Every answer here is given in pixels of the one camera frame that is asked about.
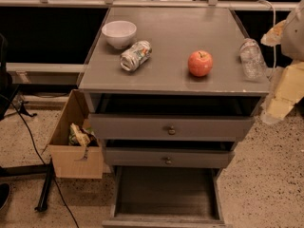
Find grey middle drawer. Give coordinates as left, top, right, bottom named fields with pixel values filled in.
left=104, top=140, right=235, bottom=168

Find clear plastic water bottle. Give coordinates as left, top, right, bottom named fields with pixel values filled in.
left=239, top=38, right=267, bottom=80

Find cardboard box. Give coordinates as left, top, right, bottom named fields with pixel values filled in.
left=47, top=90, right=104, bottom=179

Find grey bottom drawer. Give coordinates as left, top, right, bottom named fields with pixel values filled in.
left=103, top=166, right=233, bottom=228

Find black floor cable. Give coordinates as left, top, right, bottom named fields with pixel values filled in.
left=0, top=93, right=81, bottom=228

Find grey drawer cabinet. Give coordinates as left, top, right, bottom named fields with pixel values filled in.
left=77, top=7, right=276, bottom=228

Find red apple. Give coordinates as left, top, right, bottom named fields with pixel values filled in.
left=188, top=50, right=213, bottom=77

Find grey top drawer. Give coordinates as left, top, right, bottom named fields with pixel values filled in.
left=88, top=114, right=254, bottom=142

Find snack packets in box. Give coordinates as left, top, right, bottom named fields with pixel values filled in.
left=68, top=123, right=98, bottom=147

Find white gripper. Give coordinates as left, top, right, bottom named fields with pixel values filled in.
left=260, top=0, right=304, bottom=124

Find black stand base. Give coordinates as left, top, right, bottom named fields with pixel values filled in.
left=0, top=161, right=54, bottom=213

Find crushed soda can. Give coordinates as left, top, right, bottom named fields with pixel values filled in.
left=120, top=41, right=152, bottom=72

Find grey drawer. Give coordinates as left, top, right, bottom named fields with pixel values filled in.
left=103, top=166, right=233, bottom=228
left=104, top=140, right=235, bottom=168
left=88, top=114, right=254, bottom=142

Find white hanging cable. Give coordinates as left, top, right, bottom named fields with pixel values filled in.
left=256, top=0, right=277, bottom=78

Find white ceramic bowl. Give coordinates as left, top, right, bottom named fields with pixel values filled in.
left=102, top=21, right=137, bottom=49

